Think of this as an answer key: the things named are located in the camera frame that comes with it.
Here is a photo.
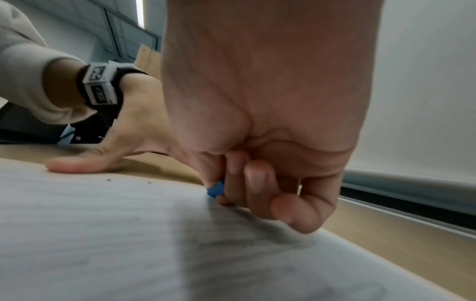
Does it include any person's left hand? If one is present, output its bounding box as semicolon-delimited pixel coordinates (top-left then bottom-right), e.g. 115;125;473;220
46;73;194;175

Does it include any person's right hand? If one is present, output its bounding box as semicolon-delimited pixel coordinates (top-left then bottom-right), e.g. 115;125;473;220
159;0;386;235

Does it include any blue eraser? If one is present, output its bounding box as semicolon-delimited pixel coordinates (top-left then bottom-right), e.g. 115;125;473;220
206;179;226;198

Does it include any white paper sheet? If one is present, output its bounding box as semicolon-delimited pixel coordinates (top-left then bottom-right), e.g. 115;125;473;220
0;158;470;301

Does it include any person's left forearm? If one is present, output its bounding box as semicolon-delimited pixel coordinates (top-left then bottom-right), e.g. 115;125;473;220
42;57;90;110

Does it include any wooden desk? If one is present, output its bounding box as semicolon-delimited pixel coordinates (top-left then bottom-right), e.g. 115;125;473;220
0;144;476;301

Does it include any black left wristband with markers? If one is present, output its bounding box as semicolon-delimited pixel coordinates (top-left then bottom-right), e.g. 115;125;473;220
75;62;150;111

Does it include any brown cardboard box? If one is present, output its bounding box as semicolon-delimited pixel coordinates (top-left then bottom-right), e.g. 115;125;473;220
133;44;165;81

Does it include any ceiling light strip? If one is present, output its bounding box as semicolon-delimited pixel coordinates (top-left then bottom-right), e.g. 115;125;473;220
136;0;147;29

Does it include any wide white roller blind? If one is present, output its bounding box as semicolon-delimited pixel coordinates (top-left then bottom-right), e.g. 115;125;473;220
344;0;476;215

